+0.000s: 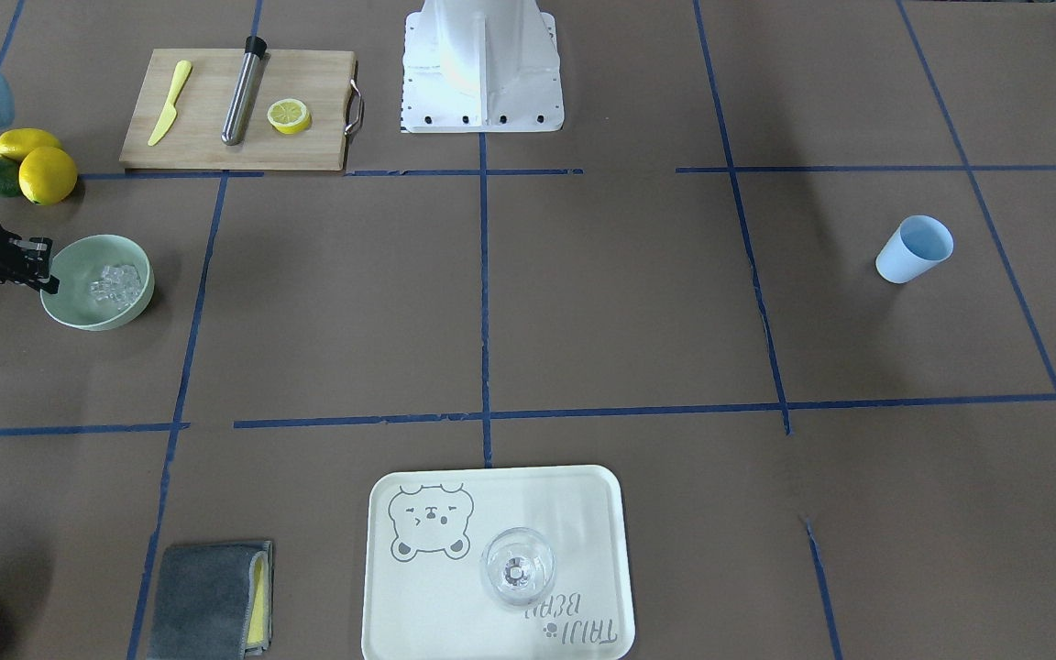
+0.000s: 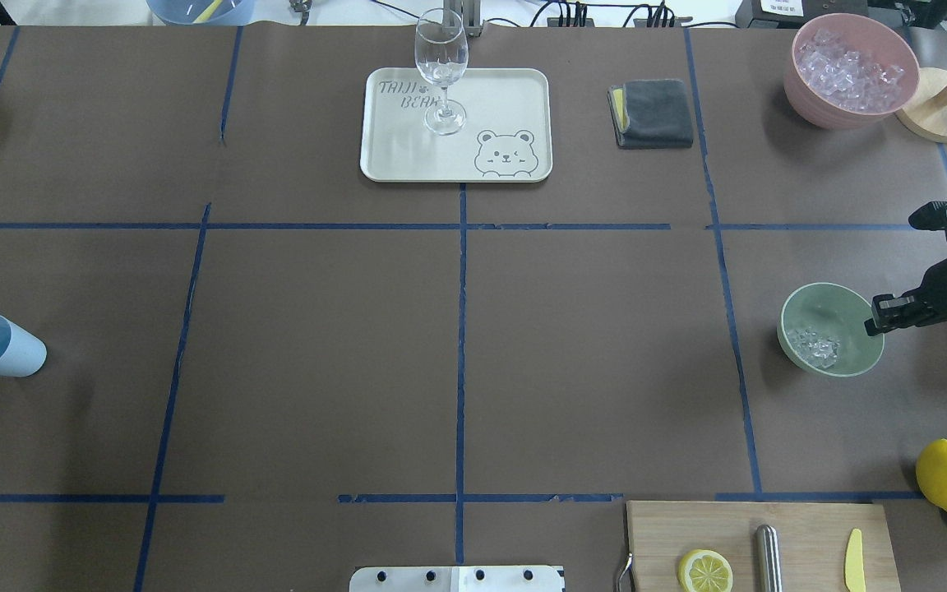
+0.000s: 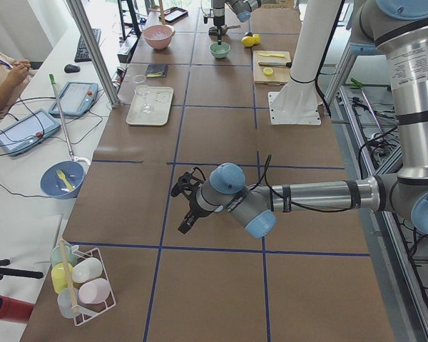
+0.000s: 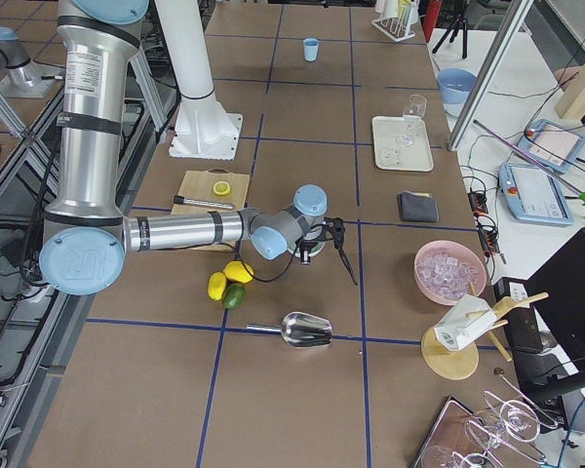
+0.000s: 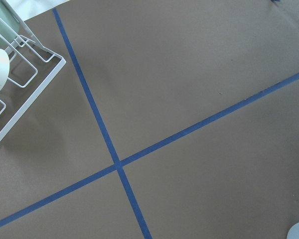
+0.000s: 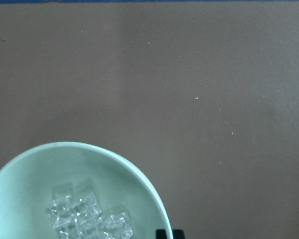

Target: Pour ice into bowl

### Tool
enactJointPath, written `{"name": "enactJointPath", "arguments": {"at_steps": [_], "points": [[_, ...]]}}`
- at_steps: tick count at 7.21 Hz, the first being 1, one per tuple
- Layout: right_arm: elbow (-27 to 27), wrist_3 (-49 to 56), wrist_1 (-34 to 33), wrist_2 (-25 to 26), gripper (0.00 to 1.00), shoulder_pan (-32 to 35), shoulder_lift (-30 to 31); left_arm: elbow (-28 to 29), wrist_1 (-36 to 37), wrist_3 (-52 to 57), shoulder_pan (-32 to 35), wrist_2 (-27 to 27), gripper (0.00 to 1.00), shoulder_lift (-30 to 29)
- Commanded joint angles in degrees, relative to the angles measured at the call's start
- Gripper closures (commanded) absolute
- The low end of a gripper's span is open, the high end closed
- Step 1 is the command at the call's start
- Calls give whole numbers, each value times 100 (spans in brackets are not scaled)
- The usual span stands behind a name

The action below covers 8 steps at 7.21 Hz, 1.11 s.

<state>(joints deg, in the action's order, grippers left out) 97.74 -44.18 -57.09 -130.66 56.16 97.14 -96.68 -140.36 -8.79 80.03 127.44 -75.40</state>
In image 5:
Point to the white wire cup rack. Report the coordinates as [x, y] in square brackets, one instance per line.
[32, 65]

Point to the green cup in rack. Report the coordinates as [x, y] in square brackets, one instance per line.
[11, 21]

